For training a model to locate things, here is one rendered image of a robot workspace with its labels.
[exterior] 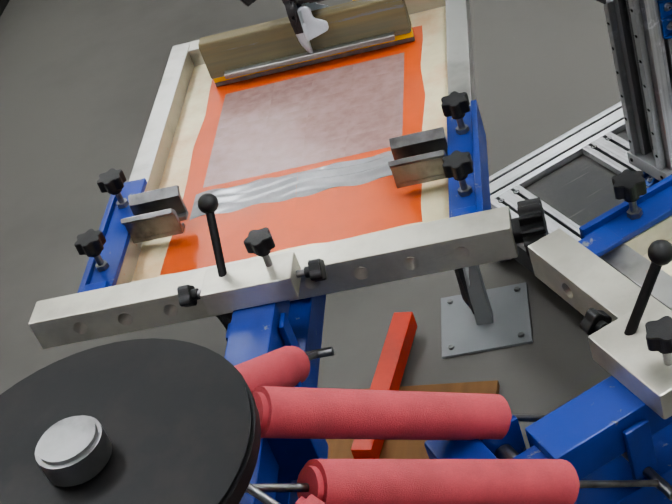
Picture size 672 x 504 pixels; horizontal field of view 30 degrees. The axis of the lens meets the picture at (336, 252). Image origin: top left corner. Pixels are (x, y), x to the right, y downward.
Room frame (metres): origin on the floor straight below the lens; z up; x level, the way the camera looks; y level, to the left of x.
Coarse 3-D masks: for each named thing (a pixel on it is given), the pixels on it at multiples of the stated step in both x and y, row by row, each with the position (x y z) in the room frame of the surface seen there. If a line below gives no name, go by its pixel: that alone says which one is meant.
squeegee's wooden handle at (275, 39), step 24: (360, 0) 2.04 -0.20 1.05; (384, 0) 2.01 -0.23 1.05; (264, 24) 2.09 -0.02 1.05; (288, 24) 2.06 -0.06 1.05; (336, 24) 2.04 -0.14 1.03; (360, 24) 2.03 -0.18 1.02; (384, 24) 2.02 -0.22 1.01; (408, 24) 2.01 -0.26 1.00; (216, 48) 2.10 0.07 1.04; (240, 48) 2.09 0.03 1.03; (264, 48) 2.08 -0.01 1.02; (288, 48) 2.07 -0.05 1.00; (312, 48) 2.05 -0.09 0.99; (216, 72) 2.11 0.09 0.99
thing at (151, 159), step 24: (408, 0) 2.12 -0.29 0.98; (432, 0) 2.11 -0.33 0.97; (456, 0) 2.04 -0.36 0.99; (456, 24) 1.95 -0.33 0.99; (192, 48) 2.24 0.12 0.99; (456, 48) 1.87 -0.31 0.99; (168, 72) 2.18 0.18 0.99; (456, 72) 1.80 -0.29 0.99; (168, 96) 2.08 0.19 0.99; (168, 120) 2.01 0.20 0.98; (144, 144) 1.94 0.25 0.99; (168, 144) 1.96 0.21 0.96; (144, 168) 1.86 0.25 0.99
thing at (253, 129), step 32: (224, 96) 2.08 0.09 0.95; (256, 96) 2.03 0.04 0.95; (288, 96) 1.99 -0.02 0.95; (224, 128) 1.96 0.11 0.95; (256, 128) 1.92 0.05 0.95; (288, 128) 1.88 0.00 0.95; (192, 160) 1.89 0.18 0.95; (224, 160) 1.85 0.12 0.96; (256, 160) 1.82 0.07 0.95; (288, 160) 1.78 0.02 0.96; (192, 192) 1.79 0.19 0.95; (192, 224) 1.70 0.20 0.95; (224, 224) 1.66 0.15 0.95; (256, 224) 1.63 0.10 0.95; (288, 224) 1.60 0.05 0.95; (192, 256) 1.61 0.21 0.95; (224, 256) 1.58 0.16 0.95
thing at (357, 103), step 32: (416, 32) 2.05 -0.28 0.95; (320, 64) 2.06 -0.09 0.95; (352, 64) 2.02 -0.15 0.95; (384, 64) 1.98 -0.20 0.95; (416, 64) 1.93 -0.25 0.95; (320, 96) 1.95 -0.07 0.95; (352, 96) 1.91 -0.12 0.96; (384, 96) 1.87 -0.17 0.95; (416, 96) 1.83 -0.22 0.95; (320, 128) 1.84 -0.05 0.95; (352, 128) 1.80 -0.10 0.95; (384, 128) 1.77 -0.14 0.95; (416, 128) 1.73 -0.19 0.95; (320, 160) 1.74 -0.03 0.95; (320, 192) 1.65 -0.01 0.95; (352, 192) 1.62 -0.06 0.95; (384, 192) 1.59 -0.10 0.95; (416, 192) 1.56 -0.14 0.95; (320, 224) 1.57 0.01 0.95; (352, 224) 1.54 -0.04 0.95; (384, 224) 1.51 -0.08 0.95
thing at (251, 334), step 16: (272, 304) 1.31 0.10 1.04; (288, 304) 1.35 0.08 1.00; (240, 320) 1.30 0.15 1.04; (256, 320) 1.29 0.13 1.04; (272, 320) 1.27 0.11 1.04; (240, 336) 1.27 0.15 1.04; (256, 336) 1.25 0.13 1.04; (272, 336) 1.25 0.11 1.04; (240, 352) 1.23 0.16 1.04; (256, 352) 1.22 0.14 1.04
